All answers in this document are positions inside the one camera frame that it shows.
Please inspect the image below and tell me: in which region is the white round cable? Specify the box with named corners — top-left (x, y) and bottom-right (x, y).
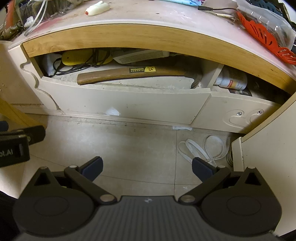
top-left (24, 0), bottom-right (48, 37)

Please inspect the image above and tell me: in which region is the camouflage cloth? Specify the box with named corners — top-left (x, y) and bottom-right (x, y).
top-left (0, 23), bottom-right (26, 42)

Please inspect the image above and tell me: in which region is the white labelled bottle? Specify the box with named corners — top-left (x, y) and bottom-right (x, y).
top-left (214, 71), bottom-right (248, 90)

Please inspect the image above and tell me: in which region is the beige ribbed box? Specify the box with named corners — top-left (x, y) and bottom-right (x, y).
top-left (113, 49), bottom-right (171, 65)

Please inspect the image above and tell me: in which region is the white open drawer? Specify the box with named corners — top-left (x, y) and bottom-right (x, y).
top-left (0, 0), bottom-right (296, 135)

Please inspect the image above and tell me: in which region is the white side cabinet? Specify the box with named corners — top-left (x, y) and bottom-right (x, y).
top-left (231, 92), bottom-right (296, 237)

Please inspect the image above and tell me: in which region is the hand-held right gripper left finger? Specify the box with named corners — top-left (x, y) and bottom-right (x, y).
top-left (32, 156), bottom-right (117, 205)

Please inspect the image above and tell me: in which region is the white plastic bag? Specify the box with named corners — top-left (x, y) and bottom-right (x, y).
top-left (42, 54), bottom-right (62, 77)

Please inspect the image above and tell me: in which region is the yellow electric device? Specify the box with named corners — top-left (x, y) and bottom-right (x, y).
top-left (61, 49), bottom-right (112, 67)

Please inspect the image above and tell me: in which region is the blue cloth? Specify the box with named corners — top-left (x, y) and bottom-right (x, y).
top-left (161, 0), bottom-right (202, 6)

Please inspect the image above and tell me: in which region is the wooden handle hammer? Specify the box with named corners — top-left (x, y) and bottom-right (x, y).
top-left (77, 65), bottom-right (204, 89)

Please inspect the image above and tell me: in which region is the orange plastic basket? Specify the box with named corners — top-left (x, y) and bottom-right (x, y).
top-left (236, 11), bottom-right (296, 65)

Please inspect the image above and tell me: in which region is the black power cable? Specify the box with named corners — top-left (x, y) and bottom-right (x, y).
top-left (53, 49), bottom-right (102, 76)

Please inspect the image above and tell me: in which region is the white flat cable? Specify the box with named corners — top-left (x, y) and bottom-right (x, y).
top-left (178, 135), bottom-right (226, 166)

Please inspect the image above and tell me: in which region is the wooden plank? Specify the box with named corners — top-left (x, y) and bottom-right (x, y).
top-left (0, 97), bottom-right (36, 133)

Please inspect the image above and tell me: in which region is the carved white drawer front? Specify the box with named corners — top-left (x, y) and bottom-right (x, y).
top-left (191, 91), bottom-right (282, 134)

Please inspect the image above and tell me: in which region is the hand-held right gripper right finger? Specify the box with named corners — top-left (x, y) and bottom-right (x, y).
top-left (178, 157), bottom-right (266, 205)

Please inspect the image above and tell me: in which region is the black plug cable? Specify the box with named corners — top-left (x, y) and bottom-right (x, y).
top-left (197, 6), bottom-right (239, 12)

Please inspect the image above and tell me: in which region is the small white flashlight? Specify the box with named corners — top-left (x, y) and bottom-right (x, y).
top-left (86, 1), bottom-right (109, 16)

